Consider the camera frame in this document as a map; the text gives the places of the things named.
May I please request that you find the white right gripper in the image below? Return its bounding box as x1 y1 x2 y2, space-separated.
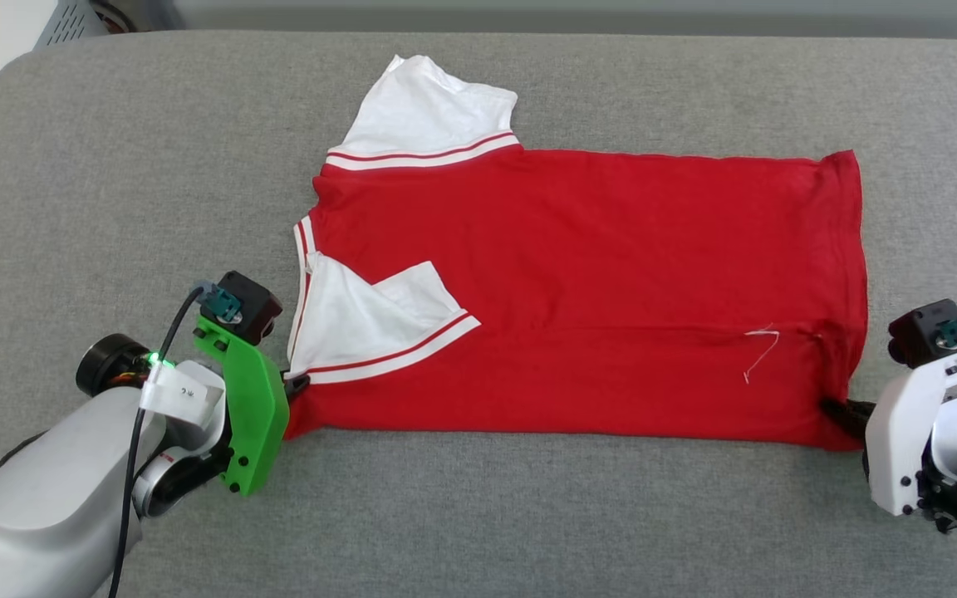
819 346 957 518

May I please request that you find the white loose thread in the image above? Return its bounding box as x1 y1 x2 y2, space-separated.
742 323 782 385

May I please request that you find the red and white shirt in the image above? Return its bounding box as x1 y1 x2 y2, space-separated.
283 54 871 453

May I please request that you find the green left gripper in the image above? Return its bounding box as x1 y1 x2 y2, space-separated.
193 319 312 498

